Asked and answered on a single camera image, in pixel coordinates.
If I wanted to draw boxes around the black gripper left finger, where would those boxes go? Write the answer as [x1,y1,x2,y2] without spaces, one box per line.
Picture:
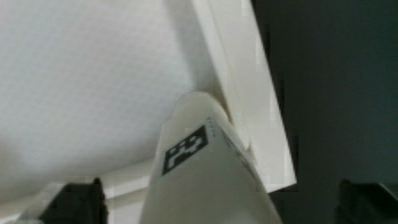
[14,177,108,224]

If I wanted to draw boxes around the white desk top tray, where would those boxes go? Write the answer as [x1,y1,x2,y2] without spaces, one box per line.
[0,0,297,224]

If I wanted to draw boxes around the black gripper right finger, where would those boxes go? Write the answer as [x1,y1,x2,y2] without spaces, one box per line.
[334,180,398,224]

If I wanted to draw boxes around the white desk leg with marker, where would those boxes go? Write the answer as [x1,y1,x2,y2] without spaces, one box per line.
[138,92,282,224]

